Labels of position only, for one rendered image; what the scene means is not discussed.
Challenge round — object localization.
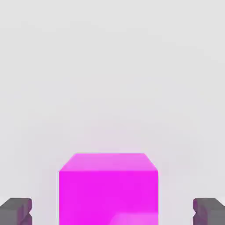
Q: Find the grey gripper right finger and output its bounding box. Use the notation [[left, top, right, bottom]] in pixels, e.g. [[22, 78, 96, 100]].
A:
[[192, 197, 225, 225]]

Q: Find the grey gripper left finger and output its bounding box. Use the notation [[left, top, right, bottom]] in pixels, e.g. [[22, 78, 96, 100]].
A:
[[0, 197, 33, 225]]

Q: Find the small magenta cube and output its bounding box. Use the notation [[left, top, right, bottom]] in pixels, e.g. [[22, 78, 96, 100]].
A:
[[58, 152, 159, 225]]

